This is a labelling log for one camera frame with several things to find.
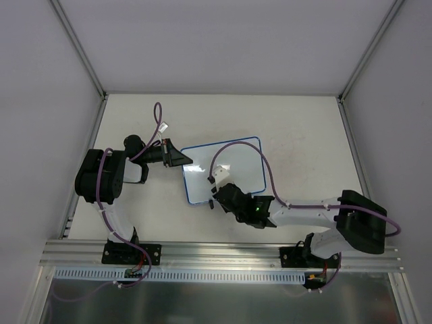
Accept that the blue framed whiteboard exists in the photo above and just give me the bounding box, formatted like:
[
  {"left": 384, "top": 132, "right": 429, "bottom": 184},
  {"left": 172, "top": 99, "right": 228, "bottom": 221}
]
[{"left": 181, "top": 140, "right": 267, "bottom": 205}]

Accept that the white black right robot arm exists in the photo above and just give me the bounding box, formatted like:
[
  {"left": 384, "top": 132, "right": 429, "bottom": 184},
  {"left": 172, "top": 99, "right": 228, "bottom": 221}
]
[{"left": 211, "top": 183, "right": 387, "bottom": 267}]

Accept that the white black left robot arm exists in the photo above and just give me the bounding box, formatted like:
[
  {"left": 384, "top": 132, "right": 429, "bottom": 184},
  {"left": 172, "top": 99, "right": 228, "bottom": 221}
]
[{"left": 74, "top": 135, "right": 193, "bottom": 267}]

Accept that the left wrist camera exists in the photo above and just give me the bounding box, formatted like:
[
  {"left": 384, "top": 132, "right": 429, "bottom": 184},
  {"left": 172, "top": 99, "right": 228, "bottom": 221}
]
[{"left": 158, "top": 121, "right": 168, "bottom": 133}]

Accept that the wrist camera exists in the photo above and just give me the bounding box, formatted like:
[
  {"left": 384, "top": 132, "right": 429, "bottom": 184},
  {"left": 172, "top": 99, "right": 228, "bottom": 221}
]
[
  {"left": 207, "top": 166, "right": 232, "bottom": 187},
  {"left": 158, "top": 121, "right": 168, "bottom": 133}
]

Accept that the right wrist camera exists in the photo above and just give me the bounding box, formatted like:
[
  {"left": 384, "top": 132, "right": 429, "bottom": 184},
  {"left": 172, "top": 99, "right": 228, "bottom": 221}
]
[{"left": 207, "top": 166, "right": 232, "bottom": 187}]

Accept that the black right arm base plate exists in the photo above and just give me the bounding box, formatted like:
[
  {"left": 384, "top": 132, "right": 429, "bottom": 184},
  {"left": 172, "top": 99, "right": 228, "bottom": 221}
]
[{"left": 279, "top": 246, "right": 340, "bottom": 269}]

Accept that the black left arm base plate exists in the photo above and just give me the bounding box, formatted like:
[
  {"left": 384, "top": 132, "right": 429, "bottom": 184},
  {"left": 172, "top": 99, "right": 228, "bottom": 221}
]
[{"left": 101, "top": 240, "right": 162, "bottom": 266}]

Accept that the slotted white cable duct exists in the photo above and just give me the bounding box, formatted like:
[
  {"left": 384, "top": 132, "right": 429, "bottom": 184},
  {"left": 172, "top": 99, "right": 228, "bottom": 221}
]
[{"left": 53, "top": 267, "right": 306, "bottom": 285}]

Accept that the aluminium front rail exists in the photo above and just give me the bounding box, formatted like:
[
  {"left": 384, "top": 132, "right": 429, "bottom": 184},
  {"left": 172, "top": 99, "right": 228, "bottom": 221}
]
[{"left": 39, "top": 239, "right": 405, "bottom": 273}]

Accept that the left aluminium frame post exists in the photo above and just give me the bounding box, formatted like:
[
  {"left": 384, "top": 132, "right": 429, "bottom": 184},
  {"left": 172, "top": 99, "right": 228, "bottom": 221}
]
[{"left": 48, "top": 0, "right": 107, "bottom": 100}]

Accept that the aluminium frame post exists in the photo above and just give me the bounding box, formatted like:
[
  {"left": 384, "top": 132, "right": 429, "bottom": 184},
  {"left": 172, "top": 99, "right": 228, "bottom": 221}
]
[
  {"left": 337, "top": 0, "right": 406, "bottom": 103},
  {"left": 48, "top": 0, "right": 107, "bottom": 100}
]

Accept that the right aluminium frame post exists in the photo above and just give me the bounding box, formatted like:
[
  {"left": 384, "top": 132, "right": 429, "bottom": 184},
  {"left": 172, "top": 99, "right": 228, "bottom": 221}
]
[{"left": 337, "top": 0, "right": 406, "bottom": 103}]

